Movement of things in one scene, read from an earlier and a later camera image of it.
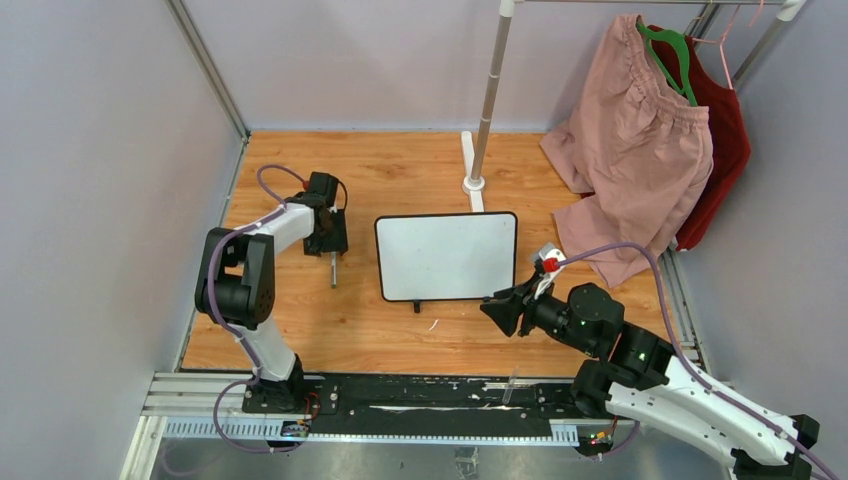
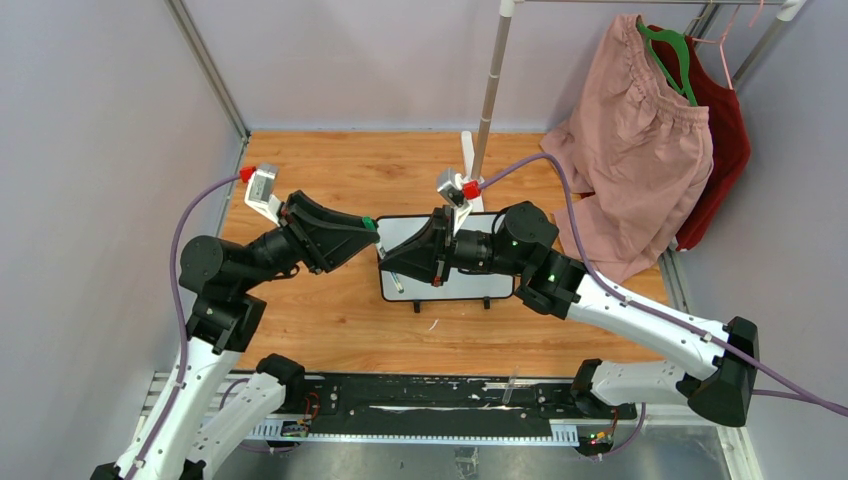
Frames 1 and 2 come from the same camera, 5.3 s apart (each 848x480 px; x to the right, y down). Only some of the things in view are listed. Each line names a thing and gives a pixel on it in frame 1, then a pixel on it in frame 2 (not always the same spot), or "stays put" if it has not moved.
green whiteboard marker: x=333 y=270 to x=397 y=282
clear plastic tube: x=510 y=386 stays put
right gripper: x=513 y=302 to x=421 y=257
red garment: x=730 y=136 stays put
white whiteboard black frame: x=443 y=256 stays put
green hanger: x=677 y=39 stays put
